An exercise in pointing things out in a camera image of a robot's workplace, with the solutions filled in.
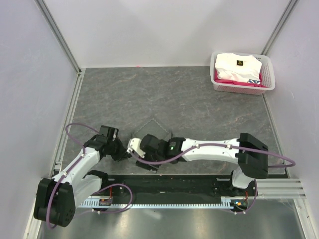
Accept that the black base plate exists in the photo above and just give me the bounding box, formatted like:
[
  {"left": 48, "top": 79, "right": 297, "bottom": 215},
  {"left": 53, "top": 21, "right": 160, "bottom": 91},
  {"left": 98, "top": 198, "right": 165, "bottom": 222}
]
[{"left": 100, "top": 174, "right": 256, "bottom": 198}]

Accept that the light blue cable duct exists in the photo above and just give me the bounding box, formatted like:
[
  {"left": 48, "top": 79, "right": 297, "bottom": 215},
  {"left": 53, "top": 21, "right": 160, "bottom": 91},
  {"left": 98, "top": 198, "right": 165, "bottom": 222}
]
[{"left": 78, "top": 196, "right": 247, "bottom": 210}]

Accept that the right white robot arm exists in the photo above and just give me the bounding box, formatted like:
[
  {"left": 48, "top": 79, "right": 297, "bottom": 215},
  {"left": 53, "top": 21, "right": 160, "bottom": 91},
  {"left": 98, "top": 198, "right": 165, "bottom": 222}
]
[{"left": 128, "top": 133, "right": 268, "bottom": 196}]

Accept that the pink folded cloth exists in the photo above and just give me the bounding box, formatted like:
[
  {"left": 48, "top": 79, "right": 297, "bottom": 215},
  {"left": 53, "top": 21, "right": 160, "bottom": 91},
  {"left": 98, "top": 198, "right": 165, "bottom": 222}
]
[{"left": 214, "top": 70, "right": 266, "bottom": 88}]

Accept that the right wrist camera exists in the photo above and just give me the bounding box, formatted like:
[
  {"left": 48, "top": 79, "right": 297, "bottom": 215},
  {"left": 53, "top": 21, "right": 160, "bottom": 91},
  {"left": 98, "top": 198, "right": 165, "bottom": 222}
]
[{"left": 127, "top": 138, "right": 146, "bottom": 158}]

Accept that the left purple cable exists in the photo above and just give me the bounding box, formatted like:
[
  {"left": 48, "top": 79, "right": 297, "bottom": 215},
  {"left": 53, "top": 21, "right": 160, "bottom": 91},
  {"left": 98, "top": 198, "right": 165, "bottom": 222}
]
[{"left": 46, "top": 123, "right": 134, "bottom": 230}]

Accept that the white plastic basket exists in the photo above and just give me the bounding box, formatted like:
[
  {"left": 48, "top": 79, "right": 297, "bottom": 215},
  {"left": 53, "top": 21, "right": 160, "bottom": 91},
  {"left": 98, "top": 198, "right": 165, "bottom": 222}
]
[{"left": 210, "top": 51, "right": 275, "bottom": 95}]

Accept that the white folded shirt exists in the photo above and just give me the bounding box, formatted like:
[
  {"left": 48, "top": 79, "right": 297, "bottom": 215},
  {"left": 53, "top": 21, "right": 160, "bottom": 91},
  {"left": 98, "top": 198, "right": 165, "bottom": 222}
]
[{"left": 215, "top": 53, "right": 262, "bottom": 85}]

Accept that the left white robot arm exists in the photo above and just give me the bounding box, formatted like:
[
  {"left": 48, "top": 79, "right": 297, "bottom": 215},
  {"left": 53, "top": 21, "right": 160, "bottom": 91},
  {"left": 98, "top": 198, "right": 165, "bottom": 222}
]
[{"left": 33, "top": 124, "right": 127, "bottom": 230}]

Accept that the grey cloth napkin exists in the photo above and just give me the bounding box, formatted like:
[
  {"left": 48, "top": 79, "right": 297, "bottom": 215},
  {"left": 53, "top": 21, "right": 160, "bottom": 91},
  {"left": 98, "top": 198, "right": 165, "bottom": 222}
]
[{"left": 132, "top": 118, "right": 173, "bottom": 141}]

